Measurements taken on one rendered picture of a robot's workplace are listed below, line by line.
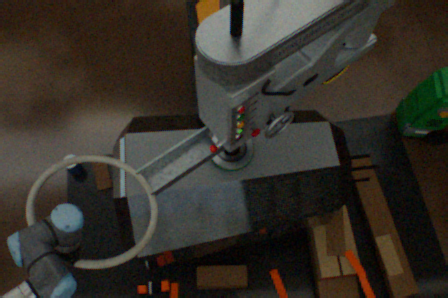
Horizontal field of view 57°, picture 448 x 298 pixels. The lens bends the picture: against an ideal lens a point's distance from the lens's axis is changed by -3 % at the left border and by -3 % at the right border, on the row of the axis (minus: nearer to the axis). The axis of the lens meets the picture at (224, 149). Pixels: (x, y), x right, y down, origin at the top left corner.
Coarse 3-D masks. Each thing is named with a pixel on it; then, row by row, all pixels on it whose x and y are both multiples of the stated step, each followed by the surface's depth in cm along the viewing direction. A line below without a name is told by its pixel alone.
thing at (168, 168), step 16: (192, 144) 182; (208, 144) 183; (160, 160) 176; (176, 160) 179; (192, 160) 179; (208, 160) 179; (144, 176) 175; (160, 176) 175; (176, 176) 171; (160, 192) 172
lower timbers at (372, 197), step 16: (352, 160) 288; (368, 160) 288; (352, 176) 284; (368, 176) 283; (368, 192) 278; (368, 208) 273; (384, 208) 273; (368, 224) 271; (384, 224) 269; (400, 256) 259; (384, 272) 258; (320, 288) 250; (336, 288) 250; (352, 288) 250; (400, 288) 251; (416, 288) 251
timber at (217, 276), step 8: (200, 272) 251; (208, 272) 251; (216, 272) 251; (224, 272) 251; (232, 272) 251; (240, 272) 251; (200, 280) 249; (208, 280) 249; (216, 280) 249; (224, 280) 249; (232, 280) 249; (240, 280) 249; (200, 288) 256; (208, 288) 255; (216, 288) 256; (224, 288) 257; (232, 288) 258
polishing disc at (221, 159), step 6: (216, 138) 206; (246, 144) 204; (252, 144) 204; (240, 150) 203; (246, 150) 203; (252, 150) 203; (216, 156) 201; (222, 156) 201; (228, 156) 202; (234, 156) 202; (240, 156) 202; (246, 156) 202; (216, 162) 200; (222, 162) 200; (228, 162) 200; (234, 162) 200; (240, 162) 200; (246, 162) 200; (228, 168) 199; (234, 168) 199
